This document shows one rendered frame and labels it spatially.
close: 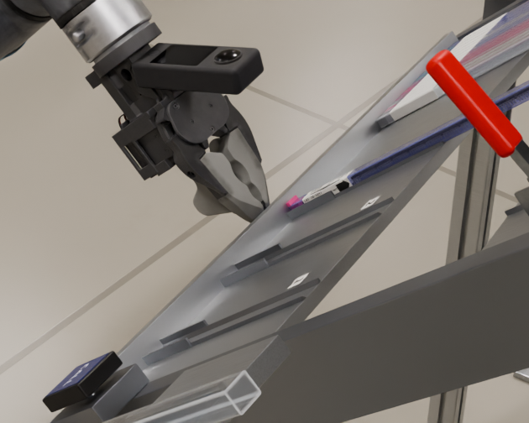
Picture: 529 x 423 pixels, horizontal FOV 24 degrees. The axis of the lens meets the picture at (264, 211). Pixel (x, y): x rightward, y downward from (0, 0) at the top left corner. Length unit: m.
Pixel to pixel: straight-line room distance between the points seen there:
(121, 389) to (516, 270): 0.33
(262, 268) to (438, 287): 0.38
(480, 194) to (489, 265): 0.89
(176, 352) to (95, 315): 1.17
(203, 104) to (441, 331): 0.53
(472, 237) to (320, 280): 0.72
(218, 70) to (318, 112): 1.55
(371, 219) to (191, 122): 0.26
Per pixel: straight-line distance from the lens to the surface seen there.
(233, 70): 1.04
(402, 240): 2.25
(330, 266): 0.86
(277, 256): 1.00
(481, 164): 1.48
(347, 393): 0.72
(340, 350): 0.70
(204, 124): 1.12
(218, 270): 1.03
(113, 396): 0.84
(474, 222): 1.53
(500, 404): 1.97
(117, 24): 1.10
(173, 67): 1.08
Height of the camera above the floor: 1.39
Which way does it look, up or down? 37 degrees down
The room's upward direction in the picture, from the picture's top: straight up
